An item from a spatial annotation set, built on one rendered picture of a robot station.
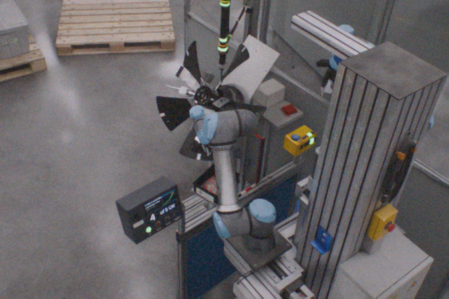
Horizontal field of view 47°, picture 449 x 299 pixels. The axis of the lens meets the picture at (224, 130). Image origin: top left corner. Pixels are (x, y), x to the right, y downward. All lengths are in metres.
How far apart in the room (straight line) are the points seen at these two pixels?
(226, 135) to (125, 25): 3.81
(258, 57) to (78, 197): 1.80
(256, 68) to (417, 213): 1.26
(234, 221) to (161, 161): 2.12
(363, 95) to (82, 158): 3.00
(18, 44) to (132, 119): 1.41
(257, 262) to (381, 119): 0.94
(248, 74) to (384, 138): 1.50
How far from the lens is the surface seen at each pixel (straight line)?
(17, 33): 5.31
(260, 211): 2.21
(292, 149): 2.88
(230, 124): 2.09
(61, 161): 4.36
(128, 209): 2.24
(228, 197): 2.17
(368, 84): 1.69
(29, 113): 4.90
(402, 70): 1.77
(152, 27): 5.72
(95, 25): 5.81
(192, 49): 3.04
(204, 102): 2.86
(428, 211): 3.17
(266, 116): 3.34
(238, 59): 2.82
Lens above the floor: 2.94
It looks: 41 degrees down
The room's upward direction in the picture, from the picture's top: 3 degrees clockwise
